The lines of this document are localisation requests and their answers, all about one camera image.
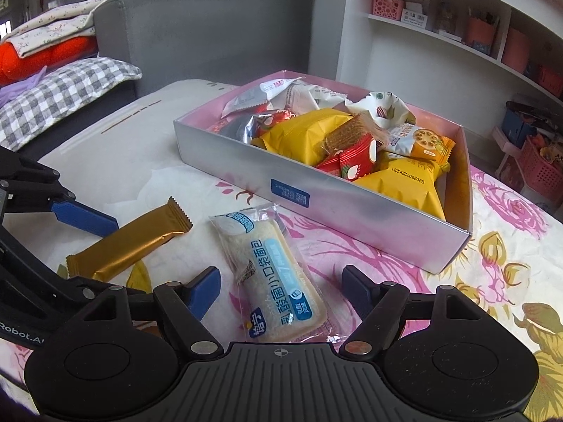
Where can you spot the pink lattice basket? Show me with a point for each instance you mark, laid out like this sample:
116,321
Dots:
387,8

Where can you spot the clear bread packet blue label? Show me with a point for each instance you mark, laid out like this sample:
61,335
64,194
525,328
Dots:
272,281

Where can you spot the yellow snack packet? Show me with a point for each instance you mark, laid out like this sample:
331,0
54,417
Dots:
409,189
303,136

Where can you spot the blue storage crate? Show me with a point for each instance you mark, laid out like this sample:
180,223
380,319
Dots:
517,125

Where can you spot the gold bar packet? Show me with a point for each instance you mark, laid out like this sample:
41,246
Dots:
127,241

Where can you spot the large pink plastic basket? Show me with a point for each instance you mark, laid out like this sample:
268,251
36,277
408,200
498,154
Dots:
541,173

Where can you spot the clear brown biscuit packet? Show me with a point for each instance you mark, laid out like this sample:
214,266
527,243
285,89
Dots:
347,134

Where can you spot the white nut packet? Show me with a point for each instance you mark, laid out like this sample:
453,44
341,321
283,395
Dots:
255,96
382,110

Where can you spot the orange red blanket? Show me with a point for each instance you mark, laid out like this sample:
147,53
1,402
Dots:
44,59

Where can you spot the folded floral blanket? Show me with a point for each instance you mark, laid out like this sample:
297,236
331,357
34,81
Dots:
57,22

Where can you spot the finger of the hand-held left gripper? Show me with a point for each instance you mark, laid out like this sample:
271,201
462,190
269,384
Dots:
83,220
35,263

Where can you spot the red plastic basket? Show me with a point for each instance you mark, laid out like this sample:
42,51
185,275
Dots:
550,81

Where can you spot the silver box with pink inside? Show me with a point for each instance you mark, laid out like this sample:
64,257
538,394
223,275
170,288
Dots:
352,215

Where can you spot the orange pink container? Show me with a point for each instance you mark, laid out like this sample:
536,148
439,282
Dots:
481,35
514,50

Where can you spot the white shelf unit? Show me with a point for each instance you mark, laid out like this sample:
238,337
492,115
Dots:
396,48

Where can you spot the white orange cracker packet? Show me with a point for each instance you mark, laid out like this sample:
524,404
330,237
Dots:
422,140

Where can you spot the red snack packet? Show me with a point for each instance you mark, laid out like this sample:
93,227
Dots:
275,122
356,160

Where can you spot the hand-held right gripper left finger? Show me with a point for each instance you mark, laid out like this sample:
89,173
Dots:
204,292

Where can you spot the purple cloth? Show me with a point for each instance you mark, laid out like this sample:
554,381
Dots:
17,90

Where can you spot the pale plastic stool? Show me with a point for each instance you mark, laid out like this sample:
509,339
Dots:
506,145

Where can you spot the small white box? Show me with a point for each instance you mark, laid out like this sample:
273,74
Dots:
415,16

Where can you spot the grey white checkered pillow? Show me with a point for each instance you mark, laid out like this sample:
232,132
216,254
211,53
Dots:
66,92

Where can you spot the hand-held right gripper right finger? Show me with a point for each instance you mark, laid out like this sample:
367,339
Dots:
358,292

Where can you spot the grey sofa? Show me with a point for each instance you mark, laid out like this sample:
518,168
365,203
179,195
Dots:
198,30

